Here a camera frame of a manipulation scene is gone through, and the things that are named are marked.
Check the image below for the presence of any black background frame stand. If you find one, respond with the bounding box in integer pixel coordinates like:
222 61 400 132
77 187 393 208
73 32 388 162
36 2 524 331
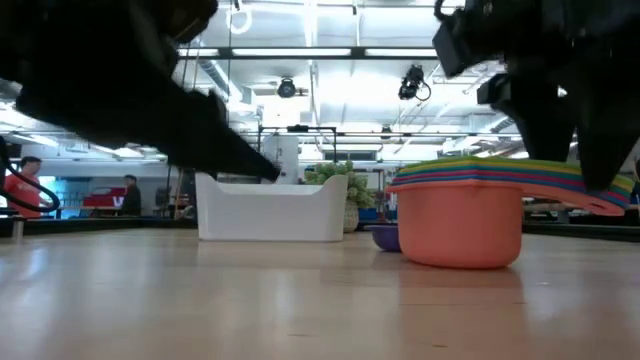
257 124 339 164

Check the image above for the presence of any black aluminium table frame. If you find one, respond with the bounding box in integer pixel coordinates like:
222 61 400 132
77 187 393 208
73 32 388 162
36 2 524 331
0 214 640 245

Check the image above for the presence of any white plastic basket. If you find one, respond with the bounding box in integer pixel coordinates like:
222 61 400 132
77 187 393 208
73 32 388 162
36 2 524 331
194 172 350 244

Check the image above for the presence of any green artificial potted plant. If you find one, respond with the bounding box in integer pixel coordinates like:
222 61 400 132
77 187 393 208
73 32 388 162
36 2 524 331
303 160 376 234

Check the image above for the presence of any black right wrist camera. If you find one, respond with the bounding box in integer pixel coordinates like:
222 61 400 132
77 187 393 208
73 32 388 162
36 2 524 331
432 7 484 80

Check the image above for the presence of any person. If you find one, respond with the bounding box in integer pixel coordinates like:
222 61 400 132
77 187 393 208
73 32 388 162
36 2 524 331
2 155 53 220
118 174 144 217

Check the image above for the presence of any black round ceiling camera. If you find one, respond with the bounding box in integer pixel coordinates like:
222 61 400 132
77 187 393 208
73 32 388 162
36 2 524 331
276 76 298 100

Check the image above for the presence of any small dark blue measuring cup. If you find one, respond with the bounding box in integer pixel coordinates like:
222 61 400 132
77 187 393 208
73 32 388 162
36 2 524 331
368 224 403 253

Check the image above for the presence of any black overhead camera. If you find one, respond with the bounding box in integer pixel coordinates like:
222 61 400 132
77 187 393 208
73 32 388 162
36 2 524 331
397 63 432 103

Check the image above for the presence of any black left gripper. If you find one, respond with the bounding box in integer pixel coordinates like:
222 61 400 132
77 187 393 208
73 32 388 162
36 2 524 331
14 64 281 182

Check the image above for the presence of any stack of colourful bowls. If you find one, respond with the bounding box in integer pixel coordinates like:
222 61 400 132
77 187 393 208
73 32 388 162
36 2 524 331
386 177 626 270

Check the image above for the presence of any red background machine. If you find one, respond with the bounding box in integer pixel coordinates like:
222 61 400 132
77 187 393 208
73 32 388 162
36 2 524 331
82 187 126 209

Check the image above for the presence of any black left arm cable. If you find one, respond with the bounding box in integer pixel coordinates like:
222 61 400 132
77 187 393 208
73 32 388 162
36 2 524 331
0 135 62 215

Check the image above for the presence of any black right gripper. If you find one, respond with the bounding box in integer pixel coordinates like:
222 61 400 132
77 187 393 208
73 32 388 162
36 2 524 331
477 0 640 191

